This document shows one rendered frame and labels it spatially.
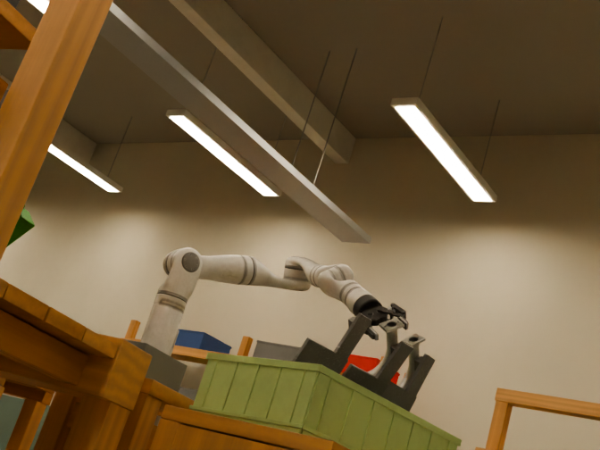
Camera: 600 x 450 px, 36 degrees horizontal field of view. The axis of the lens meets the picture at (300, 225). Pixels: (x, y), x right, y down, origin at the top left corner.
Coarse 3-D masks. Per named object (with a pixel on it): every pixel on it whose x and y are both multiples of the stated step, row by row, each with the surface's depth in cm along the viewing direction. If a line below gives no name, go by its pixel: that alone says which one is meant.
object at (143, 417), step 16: (64, 400) 250; (80, 400) 252; (144, 400) 238; (48, 416) 250; (64, 416) 247; (144, 416) 238; (48, 432) 247; (64, 432) 247; (128, 432) 236; (144, 432) 239; (48, 448) 245; (128, 448) 234; (144, 448) 239
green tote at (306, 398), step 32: (224, 384) 233; (256, 384) 225; (288, 384) 217; (320, 384) 213; (352, 384) 220; (224, 416) 227; (256, 416) 220; (288, 416) 213; (320, 416) 212; (352, 416) 220; (384, 416) 229; (416, 416) 238; (352, 448) 219; (384, 448) 229; (416, 448) 238; (448, 448) 247
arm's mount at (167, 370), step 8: (136, 344) 250; (144, 344) 248; (152, 352) 251; (160, 352) 254; (152, 360) 251; (160, 360) 254; (168, 360) 257; (176, 360) 260; (152, 368) 251; (160, 368) 254; (168, 368) 257; (176, 368) 260; (184, 368) 264; (152, 376) 252; (160, 376) 255; (168, 376) 258; (176, 376) 261; (168, 384) 258; (176, 384) 261
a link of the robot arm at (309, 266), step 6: (288, 258) 295; (294, 258) 293; (300, 258) 291; (306, 258) 293; (288, 264) 294; (294, 264) 293; (300, 264) 287; (306, 264) 284; (312, 264) 281; (318, 264) 279; (306, 270) 281; (312, 270) 277; (306, 276) 280; (312, 276) 275; (312, 282) 276
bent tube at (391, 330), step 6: (396, 318) 243; (384, 324) 241; (390, 324) 242; (396, 324) 240; (402, 324) 240; (384, 330) 239; (390, 330) 239; (396, 330) 241; (390, 336) 241; (396, 336) 241; (390, 342) 242; (396, 342) 242; (390, 354) 243; (384, 360) 244; (378, 366) 245; (372, 372) 244
